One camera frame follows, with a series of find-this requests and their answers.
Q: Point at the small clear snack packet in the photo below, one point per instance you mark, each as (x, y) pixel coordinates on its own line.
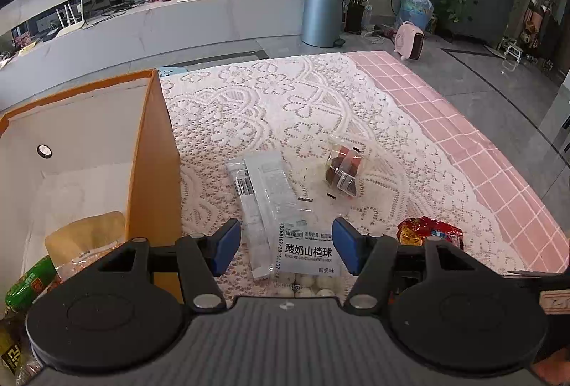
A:
(343, 167)

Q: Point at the cluttered shelf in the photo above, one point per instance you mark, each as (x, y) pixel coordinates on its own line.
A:
(536, 29)

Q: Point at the pink space heater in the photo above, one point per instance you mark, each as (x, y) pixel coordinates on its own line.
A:
(410, 42)

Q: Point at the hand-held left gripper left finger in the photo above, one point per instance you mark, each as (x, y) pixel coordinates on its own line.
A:
(227, 243)

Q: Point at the orange cardboard box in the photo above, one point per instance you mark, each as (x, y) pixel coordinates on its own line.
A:
(151, 154)

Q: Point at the light blue stool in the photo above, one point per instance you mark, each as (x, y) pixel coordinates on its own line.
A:
(174, 70)

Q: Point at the grey pedal bin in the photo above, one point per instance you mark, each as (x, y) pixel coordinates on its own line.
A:
(321, 16)

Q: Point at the white snack packet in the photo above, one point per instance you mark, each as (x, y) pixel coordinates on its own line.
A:
(276, 199)

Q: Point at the grey drawer cabinet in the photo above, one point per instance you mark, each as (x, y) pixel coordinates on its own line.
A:
(483, 7)

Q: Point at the white television console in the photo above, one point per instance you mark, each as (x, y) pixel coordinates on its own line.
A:
(178, 34)

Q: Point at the dark green seaweed packet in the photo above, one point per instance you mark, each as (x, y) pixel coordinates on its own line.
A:
(31, 283)

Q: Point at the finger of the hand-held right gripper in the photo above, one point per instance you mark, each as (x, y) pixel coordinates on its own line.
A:
(409, 279)

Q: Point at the small red snack packet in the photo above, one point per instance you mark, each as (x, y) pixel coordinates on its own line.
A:
(423, 230)

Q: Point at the white lace tablecloth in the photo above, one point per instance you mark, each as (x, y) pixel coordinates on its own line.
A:
(276, 109)

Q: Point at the white router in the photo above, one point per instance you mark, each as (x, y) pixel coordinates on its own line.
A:
(71, 25)

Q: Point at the red clear snack bag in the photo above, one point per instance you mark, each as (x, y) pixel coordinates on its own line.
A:
(84, 239)

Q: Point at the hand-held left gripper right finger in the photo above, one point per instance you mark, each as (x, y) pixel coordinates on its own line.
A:
(349, 245)

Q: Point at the person's right hand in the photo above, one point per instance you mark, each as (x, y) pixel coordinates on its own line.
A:
(552, 372)

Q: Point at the blue water jug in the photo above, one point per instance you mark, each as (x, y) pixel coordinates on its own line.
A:
(416, 9)

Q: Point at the white step stool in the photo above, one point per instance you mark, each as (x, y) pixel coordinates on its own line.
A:
(512, 55)

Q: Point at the pink checkered tablecloth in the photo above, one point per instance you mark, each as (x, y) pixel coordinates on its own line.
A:
(467, 145)

